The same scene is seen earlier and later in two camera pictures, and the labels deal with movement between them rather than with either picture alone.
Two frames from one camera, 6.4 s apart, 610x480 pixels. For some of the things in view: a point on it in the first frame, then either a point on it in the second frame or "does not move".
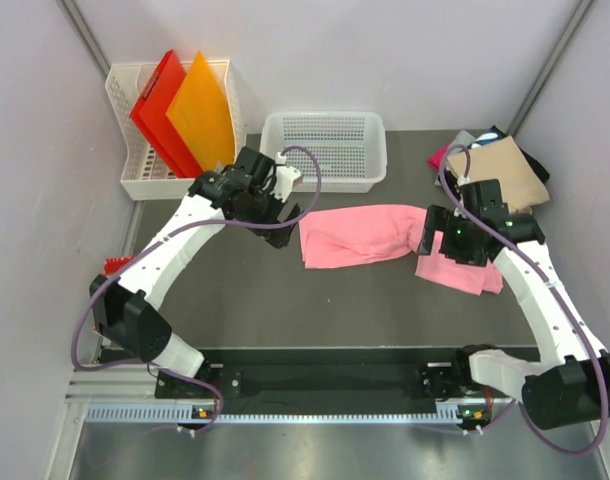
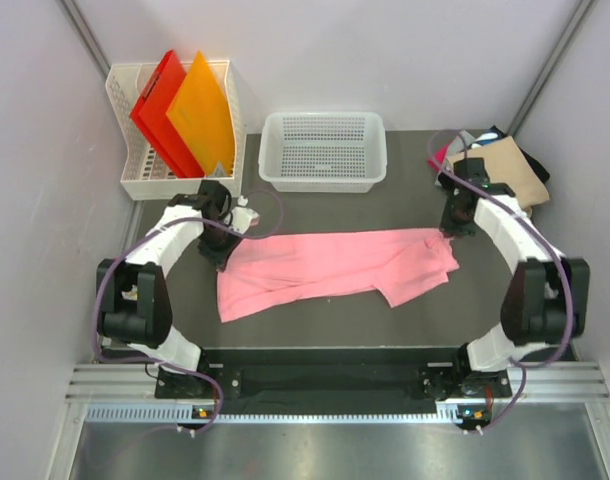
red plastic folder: x=150 y=114 does not move
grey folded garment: x=461 y=138 does not move
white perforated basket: x=350 y=148 does not move
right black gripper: x=438 y=217 → x=448 y=227
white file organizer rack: x=146 y=174 does not move
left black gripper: x=277 y=237 → x=219 y=259
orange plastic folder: x=202 y=115 does not move
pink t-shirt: x=343 y=236 → x=263 y=271
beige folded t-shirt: x=502 y=161 does not move
